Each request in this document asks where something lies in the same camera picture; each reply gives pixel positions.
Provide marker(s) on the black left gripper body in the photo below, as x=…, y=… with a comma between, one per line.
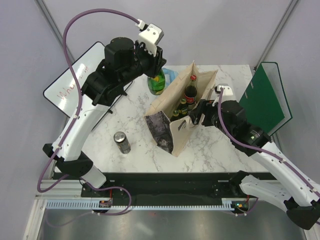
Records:
x=149, y=64

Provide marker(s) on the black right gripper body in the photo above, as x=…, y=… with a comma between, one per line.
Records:
x=211, y=116

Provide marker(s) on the Coca-Cola glass bottle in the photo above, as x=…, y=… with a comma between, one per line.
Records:
x=191, y=91

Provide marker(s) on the cream canvas Monet tote bag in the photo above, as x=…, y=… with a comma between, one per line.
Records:
x=172, y=136

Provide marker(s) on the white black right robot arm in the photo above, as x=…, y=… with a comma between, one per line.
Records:
x=300, y=198

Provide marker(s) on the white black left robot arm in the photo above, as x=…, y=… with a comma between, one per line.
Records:
x=113, y=67

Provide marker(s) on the black Schweppes drink can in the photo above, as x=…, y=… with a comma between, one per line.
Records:
x=121, y=140

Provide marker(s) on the white dry-erase board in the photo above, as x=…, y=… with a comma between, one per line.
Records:
x=62, y=92

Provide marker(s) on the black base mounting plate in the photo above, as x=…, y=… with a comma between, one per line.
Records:
x=170, y=188

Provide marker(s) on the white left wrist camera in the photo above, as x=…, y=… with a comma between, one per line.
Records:
x=150, y=35

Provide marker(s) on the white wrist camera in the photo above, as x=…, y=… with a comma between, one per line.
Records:
x=224, y=90
x=150, y=35

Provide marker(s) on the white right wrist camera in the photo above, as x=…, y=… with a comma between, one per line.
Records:
x=224, y=90

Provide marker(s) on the green ring binder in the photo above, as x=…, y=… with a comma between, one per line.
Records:
x=265, y=101

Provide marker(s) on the light blue slotted cable duct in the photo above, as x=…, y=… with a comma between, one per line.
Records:
x=96, y=204

